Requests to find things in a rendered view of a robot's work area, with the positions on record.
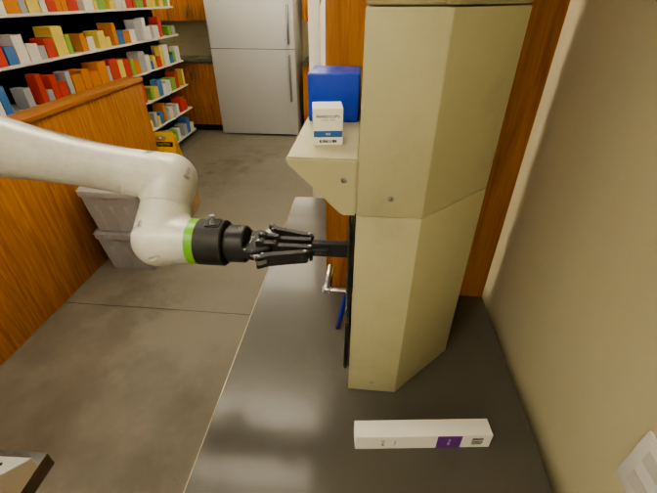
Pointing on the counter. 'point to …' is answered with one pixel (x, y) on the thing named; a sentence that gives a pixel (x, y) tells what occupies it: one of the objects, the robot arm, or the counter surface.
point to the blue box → (335, 88)
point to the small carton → (328, 122)
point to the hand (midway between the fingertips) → (329, 248)
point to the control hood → (329, 165)
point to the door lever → (331, 282)
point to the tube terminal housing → (423, 174)
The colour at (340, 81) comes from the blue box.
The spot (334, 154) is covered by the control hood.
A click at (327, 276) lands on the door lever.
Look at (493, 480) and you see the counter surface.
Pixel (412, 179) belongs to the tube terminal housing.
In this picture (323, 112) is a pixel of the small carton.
